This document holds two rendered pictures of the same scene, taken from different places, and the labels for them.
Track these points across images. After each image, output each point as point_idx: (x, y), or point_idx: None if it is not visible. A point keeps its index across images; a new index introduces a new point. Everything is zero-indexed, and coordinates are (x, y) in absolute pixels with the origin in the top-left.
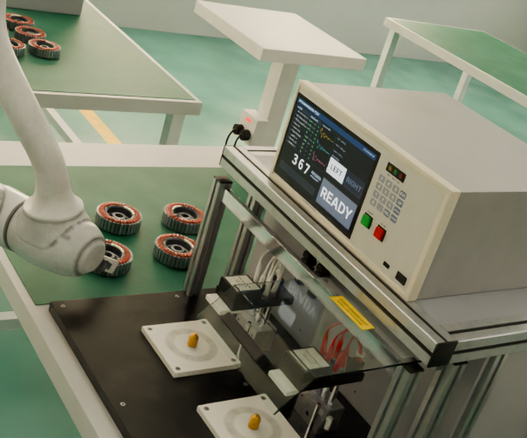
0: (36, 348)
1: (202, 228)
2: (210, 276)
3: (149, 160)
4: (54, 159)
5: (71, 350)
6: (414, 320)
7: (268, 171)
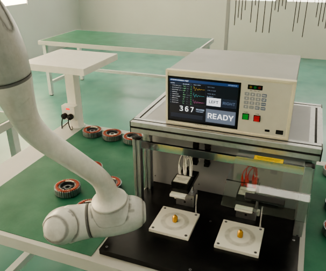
0: None
1: (135, 166)
2: (132, 186)
3: (38, 153)
4: (106, 175)
5: (134, 264)
6: (302, 145)
7: (162, 121)
